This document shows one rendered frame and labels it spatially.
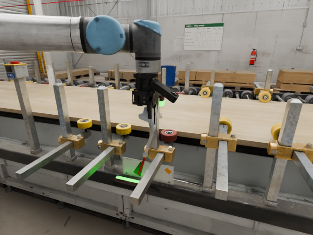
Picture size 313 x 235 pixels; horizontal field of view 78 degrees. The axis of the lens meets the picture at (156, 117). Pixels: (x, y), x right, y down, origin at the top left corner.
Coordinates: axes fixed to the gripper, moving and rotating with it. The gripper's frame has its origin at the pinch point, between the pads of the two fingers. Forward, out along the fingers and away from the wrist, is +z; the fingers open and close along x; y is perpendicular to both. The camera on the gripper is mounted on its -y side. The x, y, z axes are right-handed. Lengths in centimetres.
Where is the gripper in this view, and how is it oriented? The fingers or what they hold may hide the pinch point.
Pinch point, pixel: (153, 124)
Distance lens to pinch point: 76.0
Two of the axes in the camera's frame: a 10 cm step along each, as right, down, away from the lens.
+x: -3.2, 3.3, -8.9
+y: -9.5, -1.2, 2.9
